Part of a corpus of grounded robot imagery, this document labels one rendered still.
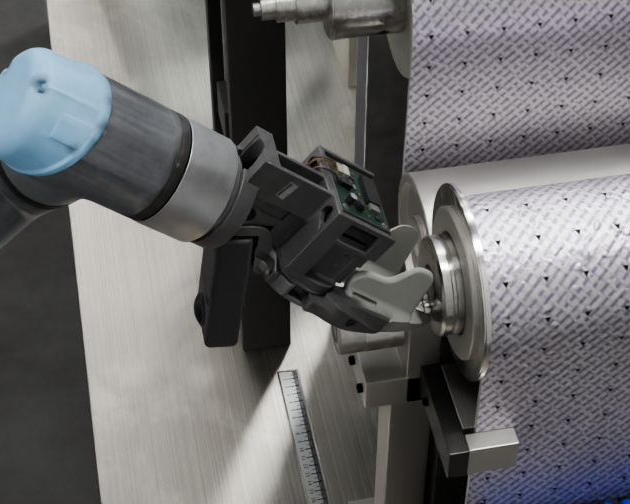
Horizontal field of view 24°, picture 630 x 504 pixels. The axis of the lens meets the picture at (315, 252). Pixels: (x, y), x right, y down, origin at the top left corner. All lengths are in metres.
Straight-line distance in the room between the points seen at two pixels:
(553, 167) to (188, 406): 0.46
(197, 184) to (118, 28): 1.02
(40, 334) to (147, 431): 1.35
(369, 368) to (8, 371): 1.61
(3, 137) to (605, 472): 0.58
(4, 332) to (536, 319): 1.85
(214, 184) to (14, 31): 2.60
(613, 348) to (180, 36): 0.97
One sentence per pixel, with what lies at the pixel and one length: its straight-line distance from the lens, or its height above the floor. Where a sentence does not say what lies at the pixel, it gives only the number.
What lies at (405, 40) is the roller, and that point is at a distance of 1.20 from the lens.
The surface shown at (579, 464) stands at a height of 1.09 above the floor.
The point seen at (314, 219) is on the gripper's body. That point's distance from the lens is 0.97.
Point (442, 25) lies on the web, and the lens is 1.15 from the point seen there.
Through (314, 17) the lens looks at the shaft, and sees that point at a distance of 1.19.
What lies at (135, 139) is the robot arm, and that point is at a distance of 0.90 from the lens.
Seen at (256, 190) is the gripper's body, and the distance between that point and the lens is 0.94.
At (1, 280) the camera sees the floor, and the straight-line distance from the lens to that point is 2.88.
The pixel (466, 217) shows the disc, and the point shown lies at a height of 1.32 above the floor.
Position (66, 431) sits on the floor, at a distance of 2.61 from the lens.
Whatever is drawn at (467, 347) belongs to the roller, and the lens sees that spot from 1.06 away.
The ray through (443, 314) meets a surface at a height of 1.26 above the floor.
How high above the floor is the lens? 2.02
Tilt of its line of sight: 45 degrees down
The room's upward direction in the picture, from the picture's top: straight up
